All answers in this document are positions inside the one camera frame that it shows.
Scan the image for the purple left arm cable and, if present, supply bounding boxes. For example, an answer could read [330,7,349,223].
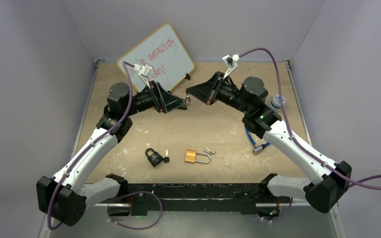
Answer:
[47,61,142,231]

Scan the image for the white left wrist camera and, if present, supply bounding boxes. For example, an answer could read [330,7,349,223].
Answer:
[134,64,153,88]

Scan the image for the black-headed key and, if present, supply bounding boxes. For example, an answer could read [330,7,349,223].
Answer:
[163,149,170,163]

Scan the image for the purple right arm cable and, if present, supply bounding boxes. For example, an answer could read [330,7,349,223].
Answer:
[238,48,381,190]

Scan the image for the blue cable lock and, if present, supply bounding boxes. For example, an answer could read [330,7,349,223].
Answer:
[245,127,270,154]

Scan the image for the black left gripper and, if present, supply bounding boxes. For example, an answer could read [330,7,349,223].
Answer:
[124,81,186,118]

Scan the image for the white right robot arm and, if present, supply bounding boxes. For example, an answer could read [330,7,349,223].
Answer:
[186,71,352,213]

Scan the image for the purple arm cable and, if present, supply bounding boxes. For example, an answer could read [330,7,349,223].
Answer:
[47,61,142,231]
[238,48,381,190]

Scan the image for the silver key bunch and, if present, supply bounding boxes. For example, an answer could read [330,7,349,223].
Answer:
[204,148,216,155]

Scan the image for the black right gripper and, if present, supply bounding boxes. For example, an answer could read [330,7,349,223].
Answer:
[187,72,252,114]

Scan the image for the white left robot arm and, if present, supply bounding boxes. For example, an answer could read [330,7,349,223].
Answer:
[36,81,189,230]

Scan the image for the brass padlock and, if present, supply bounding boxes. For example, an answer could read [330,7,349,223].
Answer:
[184,149,211,164]

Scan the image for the white dry-erase board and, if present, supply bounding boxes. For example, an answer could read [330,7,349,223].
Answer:
[117,23,195,92]

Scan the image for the black padlock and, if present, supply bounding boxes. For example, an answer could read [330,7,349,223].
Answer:
[145,148,164,167]

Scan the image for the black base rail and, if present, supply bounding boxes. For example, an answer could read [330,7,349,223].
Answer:
[103,183,290,216]

